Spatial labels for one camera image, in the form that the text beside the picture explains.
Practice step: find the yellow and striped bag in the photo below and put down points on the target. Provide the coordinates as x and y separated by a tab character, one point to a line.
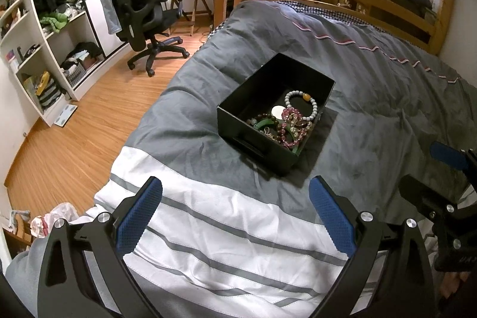
48	90

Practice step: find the black office chair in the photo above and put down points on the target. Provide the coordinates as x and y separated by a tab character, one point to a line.
141	5

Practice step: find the grey and white striped duvet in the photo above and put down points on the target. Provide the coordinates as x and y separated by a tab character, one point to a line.
372	79

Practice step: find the crumpled plastic bag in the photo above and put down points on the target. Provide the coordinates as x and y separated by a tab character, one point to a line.
56	217

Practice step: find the white round disc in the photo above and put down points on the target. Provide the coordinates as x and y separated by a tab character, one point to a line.
277	112

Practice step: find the green jade bangle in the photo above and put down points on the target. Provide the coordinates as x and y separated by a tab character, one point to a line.
262	123

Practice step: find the folded clothes pile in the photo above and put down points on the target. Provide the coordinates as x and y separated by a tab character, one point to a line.
80	61

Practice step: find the person's leg in grey pants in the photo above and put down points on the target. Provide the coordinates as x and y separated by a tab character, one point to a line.
20	277

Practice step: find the person's right hand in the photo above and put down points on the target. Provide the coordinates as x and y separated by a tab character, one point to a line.
452	286

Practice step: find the black storage box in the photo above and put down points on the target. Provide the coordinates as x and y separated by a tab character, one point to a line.
231	124

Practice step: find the checkered bed sheet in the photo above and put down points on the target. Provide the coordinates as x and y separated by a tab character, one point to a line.
335	10

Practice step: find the white shelf unit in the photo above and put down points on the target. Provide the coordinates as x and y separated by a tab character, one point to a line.
56	53

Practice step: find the white bathroom scale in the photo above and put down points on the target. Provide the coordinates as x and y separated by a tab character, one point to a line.
66	115

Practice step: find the green cloth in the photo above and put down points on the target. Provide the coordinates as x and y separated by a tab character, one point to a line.
56	22

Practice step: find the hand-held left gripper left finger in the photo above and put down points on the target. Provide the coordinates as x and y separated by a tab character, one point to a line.
139	217

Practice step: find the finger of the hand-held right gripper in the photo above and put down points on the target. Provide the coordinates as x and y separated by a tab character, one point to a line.
421	191
449	156

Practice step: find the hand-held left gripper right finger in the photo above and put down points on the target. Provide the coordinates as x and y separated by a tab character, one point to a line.
331	217

